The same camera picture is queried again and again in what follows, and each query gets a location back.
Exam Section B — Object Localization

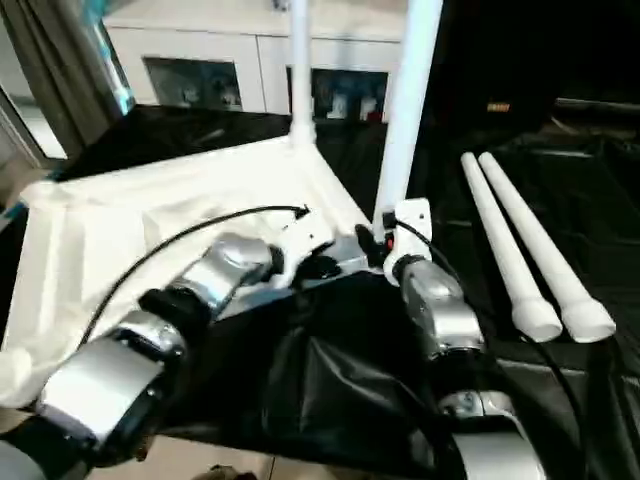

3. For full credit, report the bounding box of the white plastic table leg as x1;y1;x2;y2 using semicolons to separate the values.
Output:
372;0;445;224
477;152;618;345
288;0;318;147
460;152;564;344

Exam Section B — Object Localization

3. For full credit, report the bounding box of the white plastic table top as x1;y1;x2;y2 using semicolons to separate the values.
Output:
0;135;382;412

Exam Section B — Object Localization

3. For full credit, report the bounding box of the grey curtain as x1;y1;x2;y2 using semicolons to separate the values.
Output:
0;0;125;157

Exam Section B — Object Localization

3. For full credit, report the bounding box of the teal floor mat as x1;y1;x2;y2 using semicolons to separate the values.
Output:
0;199;27;222

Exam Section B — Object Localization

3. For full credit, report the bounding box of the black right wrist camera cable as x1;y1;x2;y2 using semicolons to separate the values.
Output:
393;214;589;480

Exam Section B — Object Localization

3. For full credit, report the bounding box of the white glass-door cabinet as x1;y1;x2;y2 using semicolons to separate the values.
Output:
102;0;407;122

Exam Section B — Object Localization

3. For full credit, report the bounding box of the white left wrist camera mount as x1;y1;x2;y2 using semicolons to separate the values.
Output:
272;209;337;290

